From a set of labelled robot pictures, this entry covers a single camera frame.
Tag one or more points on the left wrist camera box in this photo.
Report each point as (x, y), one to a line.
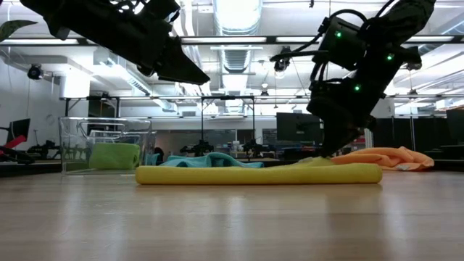
(166, 14)

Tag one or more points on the green microfiber towel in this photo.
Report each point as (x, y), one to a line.
(114, 156)

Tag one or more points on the red bar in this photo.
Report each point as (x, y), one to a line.
(16, 141)

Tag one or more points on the small black background monitor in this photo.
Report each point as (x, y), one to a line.
(20, 129)

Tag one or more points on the large black background monitor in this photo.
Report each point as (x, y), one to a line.
(297, 127)

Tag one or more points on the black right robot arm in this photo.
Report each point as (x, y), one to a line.
(406, 21)

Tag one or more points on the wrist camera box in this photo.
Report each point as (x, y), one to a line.
(319, 101)
(166, 14)

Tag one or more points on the orange microfiber towel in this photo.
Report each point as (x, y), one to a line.
(391, 157)

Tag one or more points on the black background robot arm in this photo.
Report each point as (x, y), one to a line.
(253, 146)
(199, 148)

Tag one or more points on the blue microfiber towel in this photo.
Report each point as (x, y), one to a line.
(217, 159)

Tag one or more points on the black background rig frame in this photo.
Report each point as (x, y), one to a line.
(227, 97)

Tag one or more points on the white ceiling duct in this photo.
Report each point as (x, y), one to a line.
(237, 18)

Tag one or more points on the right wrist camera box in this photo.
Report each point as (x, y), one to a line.
(319, 101)

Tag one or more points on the black partition panels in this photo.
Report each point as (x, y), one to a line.
(417, 137)

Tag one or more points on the white pillar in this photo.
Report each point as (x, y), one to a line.
(384, 108)

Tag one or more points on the yellow microfiber towel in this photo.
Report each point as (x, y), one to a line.
(253, 175)

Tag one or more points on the black ceiling lamp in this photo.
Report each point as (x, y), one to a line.
(281, 65)
(35, 72)

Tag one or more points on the clear plastic basket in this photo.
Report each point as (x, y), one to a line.
(72, 145)

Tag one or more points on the green artificial plant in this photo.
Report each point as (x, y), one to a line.
(11, 29)

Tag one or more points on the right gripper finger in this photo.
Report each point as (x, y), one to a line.
(340, 139)

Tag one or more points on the white wall cabinet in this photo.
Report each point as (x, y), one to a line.
(74, 85)

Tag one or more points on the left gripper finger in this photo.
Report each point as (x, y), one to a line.
(177, 65)

